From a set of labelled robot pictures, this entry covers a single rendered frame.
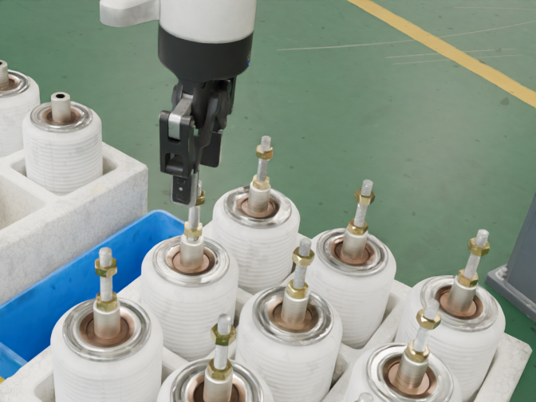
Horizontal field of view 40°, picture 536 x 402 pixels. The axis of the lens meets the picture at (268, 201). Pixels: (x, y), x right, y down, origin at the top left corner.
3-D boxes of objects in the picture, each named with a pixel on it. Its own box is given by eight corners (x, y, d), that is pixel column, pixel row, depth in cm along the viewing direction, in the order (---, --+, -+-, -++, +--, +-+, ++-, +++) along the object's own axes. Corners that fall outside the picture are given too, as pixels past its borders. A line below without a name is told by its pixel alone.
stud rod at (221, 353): (226, 388, 59) (234, 320, 54) (214, 391, 58) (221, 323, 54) (221, 379, 60) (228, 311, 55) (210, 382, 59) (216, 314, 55)
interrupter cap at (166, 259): (191, 230, 77) (191, 224, 77) (245, 265, 74) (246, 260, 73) (135, 262, 72) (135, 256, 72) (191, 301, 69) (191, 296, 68)
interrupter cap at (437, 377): (416, 432, 59) (419, 427, 59) (346, 375, 64) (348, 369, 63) (469, 386, 64) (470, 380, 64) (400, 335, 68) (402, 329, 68)
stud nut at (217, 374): (234, 377, 58) (235, 370, 57) (214, 384, 57) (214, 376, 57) (224, 360, 59) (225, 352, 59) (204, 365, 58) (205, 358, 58)
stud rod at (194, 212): (187, 242, 72) (191, 178, 68) (197, 242, 72) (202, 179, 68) (187, 248, 71) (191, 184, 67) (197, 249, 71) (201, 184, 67)
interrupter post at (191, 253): (191, 252, 74) (192, 226, 72) (208, 264, 73) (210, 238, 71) (173, 262, 73) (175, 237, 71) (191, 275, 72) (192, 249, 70)
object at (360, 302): (313, 329, 93) (337, 213, 82) (380, 368, 88) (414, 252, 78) (268, 372, 86) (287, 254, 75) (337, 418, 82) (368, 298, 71)
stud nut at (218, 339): (238, 344, 56) (239, 336, 55) (217, 349, 55) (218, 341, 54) (228, 325, 57) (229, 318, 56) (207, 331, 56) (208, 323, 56)
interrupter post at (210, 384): (235, 406, 60) (239, 378, 58) (208, 415, 59) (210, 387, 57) (224, 384, 61) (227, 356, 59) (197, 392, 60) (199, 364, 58)
